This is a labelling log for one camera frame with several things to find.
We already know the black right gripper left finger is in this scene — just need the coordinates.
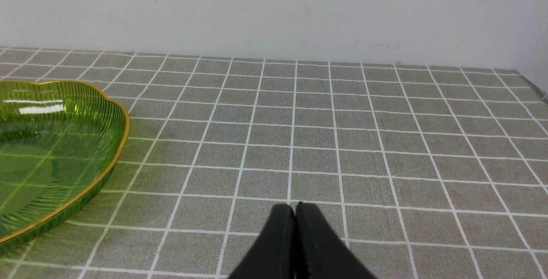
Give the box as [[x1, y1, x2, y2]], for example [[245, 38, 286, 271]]
[[229, 204, 295, 279]]

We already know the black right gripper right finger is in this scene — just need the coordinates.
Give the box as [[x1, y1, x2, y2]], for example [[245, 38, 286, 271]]
[[295, 202, 376, 279]]

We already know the green glass plate gold rim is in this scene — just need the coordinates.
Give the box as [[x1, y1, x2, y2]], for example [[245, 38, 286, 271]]
[[0, 80, 131, 255]]

